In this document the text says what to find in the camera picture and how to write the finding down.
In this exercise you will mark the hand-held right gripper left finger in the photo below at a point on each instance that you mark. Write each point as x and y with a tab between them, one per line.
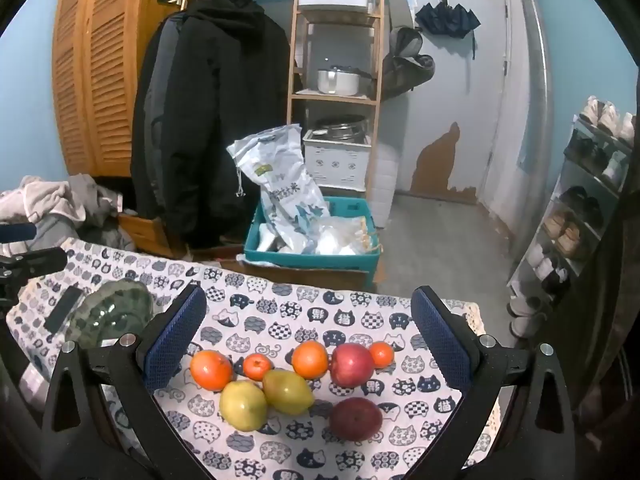
175	340

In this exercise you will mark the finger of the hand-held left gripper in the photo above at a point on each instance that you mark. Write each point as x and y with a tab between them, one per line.
17	233
35	261

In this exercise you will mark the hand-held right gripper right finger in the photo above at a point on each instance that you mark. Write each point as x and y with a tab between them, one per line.
442	340

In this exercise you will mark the green glass bowl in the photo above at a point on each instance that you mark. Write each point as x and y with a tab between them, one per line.
112	310

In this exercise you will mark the dark red apple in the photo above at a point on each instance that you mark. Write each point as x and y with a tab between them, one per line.
356	419

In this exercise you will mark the orange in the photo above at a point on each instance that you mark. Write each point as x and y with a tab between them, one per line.
310	359
211	370

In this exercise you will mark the pile of clothes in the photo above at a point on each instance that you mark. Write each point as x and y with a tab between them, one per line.
45	195

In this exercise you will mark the yellow pear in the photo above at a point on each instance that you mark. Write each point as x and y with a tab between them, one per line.
243	405

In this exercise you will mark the wooden drawer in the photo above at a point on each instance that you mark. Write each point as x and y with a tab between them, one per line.
145	232

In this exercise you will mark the yellow-green pear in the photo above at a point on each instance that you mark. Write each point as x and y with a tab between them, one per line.
287	391

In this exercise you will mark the cat print tablecloth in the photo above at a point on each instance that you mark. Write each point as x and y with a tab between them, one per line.
310	305

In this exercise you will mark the cardboard box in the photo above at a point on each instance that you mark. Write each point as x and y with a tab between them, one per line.
300	277

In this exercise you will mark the teal plastic crate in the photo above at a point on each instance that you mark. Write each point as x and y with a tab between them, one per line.
300	262

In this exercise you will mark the clear plastic bags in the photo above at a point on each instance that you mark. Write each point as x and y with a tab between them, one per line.
335	237

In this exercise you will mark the wooden louvred wardrobe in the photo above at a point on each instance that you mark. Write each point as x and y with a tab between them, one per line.
100	85

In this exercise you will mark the dark navy jacket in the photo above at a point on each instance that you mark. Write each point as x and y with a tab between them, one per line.
150	125

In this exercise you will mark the white rice bag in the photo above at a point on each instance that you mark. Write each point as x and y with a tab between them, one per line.
280	175

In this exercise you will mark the white storage box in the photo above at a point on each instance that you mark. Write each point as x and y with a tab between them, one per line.
335	162

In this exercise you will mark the grey shoe rack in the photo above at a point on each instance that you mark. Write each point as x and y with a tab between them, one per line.
575	175

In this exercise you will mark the black hooded coat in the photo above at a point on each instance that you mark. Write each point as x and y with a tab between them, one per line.
225	110

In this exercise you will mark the steel pot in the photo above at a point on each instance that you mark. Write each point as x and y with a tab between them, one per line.
340	127

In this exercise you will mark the silver pipe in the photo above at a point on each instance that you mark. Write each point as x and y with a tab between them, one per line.
537	110

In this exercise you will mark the pale blue door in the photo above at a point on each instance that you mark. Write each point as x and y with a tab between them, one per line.
465	85

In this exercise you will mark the wooden shelf rack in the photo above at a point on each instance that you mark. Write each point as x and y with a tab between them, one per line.
330	99

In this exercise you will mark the olive hanging bag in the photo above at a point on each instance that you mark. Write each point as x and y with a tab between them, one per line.
407	70

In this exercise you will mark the white pot with lid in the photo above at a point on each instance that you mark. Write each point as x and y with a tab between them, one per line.
337	82

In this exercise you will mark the navy folded umbrella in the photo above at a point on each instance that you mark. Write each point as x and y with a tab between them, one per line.
447	20

